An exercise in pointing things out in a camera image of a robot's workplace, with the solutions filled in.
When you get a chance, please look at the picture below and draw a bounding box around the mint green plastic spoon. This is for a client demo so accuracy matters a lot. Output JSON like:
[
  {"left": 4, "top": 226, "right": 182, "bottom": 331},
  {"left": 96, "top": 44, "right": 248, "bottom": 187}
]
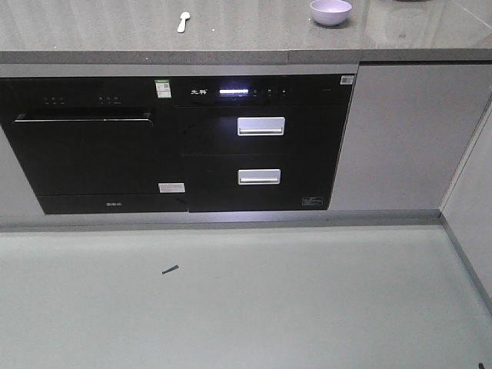
[{"left": 177, "top": 12, "right": 191, "bottom": 33}]

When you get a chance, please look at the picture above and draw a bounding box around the purple plastic bowl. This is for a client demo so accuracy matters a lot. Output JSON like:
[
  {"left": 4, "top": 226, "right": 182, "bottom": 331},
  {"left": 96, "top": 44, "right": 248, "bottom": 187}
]
[{"left": 310, "top": 0, "right": 353, "bottom": 26}]

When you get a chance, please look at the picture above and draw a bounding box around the black drawer disinfection cabinet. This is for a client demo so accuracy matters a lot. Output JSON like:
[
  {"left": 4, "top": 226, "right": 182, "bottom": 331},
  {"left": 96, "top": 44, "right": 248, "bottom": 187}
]
[{"left": 173, "top": 74, "right": 355, "bottom": 212}]

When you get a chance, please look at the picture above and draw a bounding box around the black built-in dishwasher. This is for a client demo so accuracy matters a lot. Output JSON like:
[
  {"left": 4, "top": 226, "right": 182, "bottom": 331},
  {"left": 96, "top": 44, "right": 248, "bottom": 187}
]
[{"left": 1, "top": 77, "right": 188, "bottom": 214}]

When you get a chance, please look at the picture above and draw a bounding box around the silver lower drawer handle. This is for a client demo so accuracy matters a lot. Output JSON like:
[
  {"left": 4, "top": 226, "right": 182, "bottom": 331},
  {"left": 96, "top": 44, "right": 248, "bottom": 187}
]
[{"left": 238, "top": 168, "right": 281, "bottom": 185}]

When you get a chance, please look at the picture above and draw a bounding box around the silver drawer handle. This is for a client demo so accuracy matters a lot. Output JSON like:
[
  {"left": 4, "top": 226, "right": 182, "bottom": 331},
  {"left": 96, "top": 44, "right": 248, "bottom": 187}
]
[
  {"left": 237, "top": 117, "right": 285, "bottom": 136},
  {"left": 238, "top": 168, "right": 281, "bottom": 185}
]

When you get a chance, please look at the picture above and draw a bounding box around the silver upper drawer handle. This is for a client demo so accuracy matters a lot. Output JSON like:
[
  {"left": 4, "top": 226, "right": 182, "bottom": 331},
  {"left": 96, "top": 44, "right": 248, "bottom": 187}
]
[{"left": 237, "top": 117, "right": 285, "bottom": 136}]

